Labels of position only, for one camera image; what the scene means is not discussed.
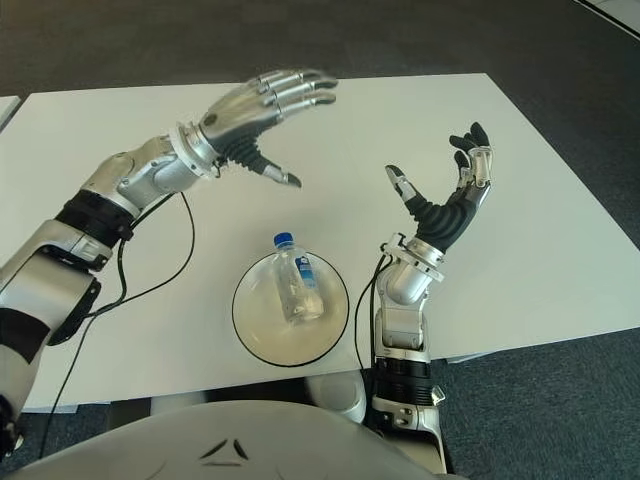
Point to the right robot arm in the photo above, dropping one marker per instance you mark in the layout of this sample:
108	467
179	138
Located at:
405	320

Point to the grey robot torso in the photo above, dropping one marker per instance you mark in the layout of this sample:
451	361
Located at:
225	440

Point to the white panel with black edge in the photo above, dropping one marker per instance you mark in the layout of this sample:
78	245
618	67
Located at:
617	12

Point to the clear water bottle blue cap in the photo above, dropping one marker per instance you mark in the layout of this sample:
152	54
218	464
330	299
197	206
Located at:
297	280

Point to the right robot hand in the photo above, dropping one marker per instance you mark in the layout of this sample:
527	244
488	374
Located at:
445	215

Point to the white round pedestal base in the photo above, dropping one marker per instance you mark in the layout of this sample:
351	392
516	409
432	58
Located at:
340	395

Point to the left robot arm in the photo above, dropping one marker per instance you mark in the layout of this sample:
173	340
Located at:
100	210

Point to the white plate black rim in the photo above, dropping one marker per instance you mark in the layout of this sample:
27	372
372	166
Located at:
255	310

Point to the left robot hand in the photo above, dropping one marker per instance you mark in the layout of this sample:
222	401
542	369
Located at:
240	120

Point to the white side table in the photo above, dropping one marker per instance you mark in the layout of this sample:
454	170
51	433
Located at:
6	112

